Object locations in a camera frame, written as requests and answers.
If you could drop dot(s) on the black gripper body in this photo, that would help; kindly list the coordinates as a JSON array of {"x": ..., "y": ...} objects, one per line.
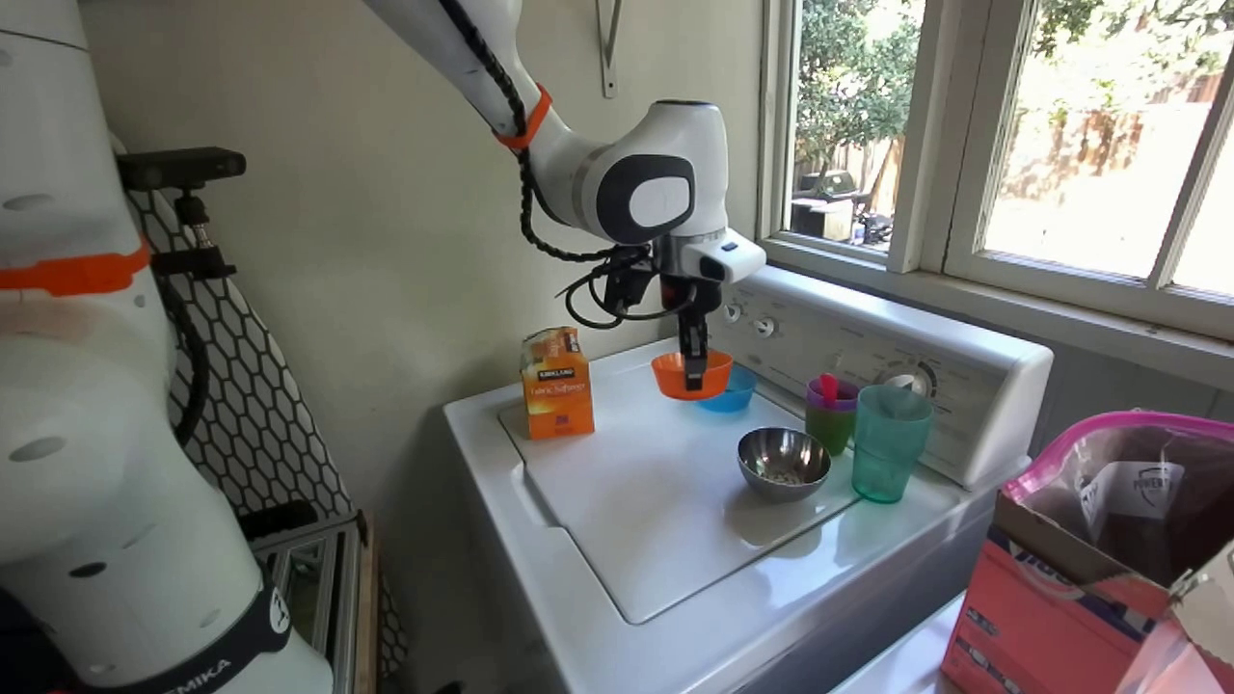
[{"x": 691, "y": 305}]

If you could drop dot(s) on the orange plastic bowl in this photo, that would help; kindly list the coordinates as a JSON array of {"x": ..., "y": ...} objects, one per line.
[{"x": 673, "y": 379}]

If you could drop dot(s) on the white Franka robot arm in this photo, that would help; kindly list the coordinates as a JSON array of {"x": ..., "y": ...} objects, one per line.
[{"x": 79, "y": 389}]

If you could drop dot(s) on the blue plastic bowl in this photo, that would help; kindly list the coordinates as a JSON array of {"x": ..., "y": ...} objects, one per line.
[{"x": 741, "y": 394}]

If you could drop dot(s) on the silver metal bowl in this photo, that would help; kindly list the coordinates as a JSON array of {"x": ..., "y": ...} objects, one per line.
[{"x": 781, "y": 466}]

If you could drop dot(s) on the orange Kirkland box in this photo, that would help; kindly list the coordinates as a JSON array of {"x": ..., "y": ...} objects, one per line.
[{"x": 557, "y": 393}]

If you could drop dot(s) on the white washing machine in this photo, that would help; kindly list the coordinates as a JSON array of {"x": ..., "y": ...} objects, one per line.
[{"x": 668, "y": 515}]

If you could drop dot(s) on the teal plastic cup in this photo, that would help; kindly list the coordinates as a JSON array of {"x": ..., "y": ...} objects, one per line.
[{"x": 887, "y": 445}]

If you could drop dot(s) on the white framed window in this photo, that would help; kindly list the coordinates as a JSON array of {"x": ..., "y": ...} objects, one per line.
[{"x": 1029, "y": 142}]

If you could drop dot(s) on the pink storage bin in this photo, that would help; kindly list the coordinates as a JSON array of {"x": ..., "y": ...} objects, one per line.
[{"x": 1043, "y": 619}]

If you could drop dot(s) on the honeycomb mesh ironing board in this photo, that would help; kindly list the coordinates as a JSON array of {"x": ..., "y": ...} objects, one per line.
[{"x": 255, "y": 399}]

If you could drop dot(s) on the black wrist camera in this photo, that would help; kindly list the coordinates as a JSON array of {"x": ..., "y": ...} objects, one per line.
[{"x": 625, "y": 284}]

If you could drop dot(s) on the metal frame rack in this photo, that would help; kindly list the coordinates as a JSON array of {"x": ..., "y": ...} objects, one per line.
[{"x": 314, "y": 582}]

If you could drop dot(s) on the black camera on stand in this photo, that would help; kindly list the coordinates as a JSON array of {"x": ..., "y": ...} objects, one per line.
[{"x": 178, "y": 172}]

